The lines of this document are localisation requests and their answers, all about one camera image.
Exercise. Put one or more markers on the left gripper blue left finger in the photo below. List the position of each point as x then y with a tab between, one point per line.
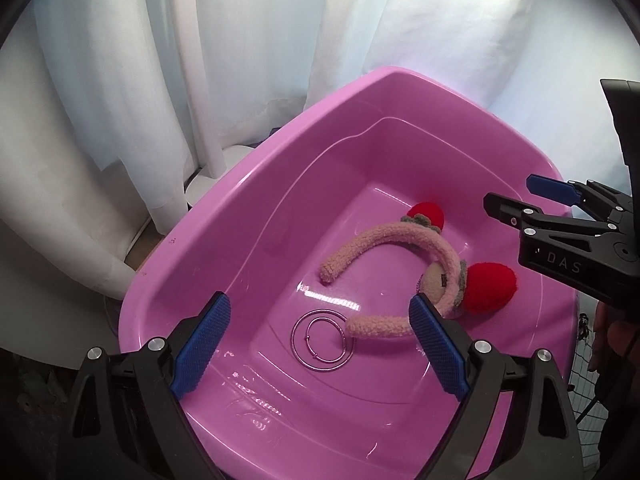
194	341

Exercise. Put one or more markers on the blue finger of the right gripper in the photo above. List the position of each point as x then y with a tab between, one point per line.
558	191
511	212

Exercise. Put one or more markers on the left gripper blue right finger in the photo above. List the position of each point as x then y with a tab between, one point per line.
446	359

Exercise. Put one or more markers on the person's right hand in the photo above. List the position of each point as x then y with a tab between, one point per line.
614	336

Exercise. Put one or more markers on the pink fuzzy headband red pompoms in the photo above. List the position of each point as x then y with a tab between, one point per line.
453	286

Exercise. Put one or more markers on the pink plastic tub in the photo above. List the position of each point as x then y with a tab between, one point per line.
361	157

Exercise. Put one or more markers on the white sheer curtain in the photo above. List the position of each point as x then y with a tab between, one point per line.
108	107

